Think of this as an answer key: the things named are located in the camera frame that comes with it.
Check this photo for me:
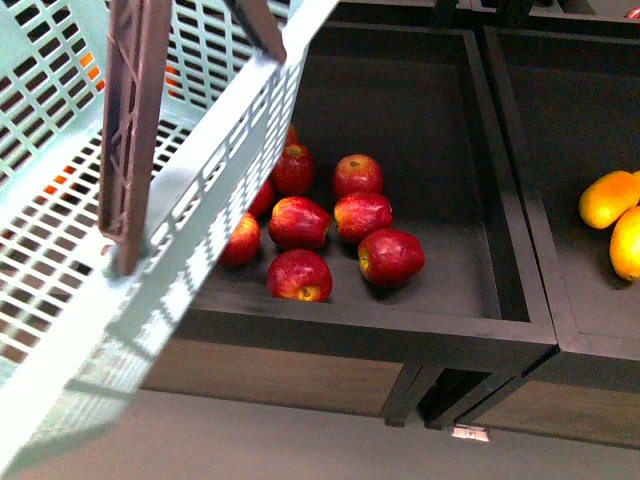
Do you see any brown basket handle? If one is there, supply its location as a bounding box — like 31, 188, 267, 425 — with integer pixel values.
97, 0, 288, 277

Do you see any red apple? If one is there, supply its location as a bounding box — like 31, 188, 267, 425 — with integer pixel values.
333, 192, 394, 245
357, 229, 426, 288
218, 213, 261, 267
267, 249, 333, 302
271, 143, 316, 196
332, 154, 384, 199
268, 196, 332, 250

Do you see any light blue plastic basket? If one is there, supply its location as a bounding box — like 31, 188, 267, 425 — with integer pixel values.
1, 1, 335, 475

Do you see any black mango bin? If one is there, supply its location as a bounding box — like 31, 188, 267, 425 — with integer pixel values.
420, 27, 639, 448

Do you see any black apple bin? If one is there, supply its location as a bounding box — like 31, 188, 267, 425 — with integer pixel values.
144, 22, 556, 427

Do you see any yellow mango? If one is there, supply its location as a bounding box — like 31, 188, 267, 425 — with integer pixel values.
578, 170, 639, 229
609, 206, 639, 282

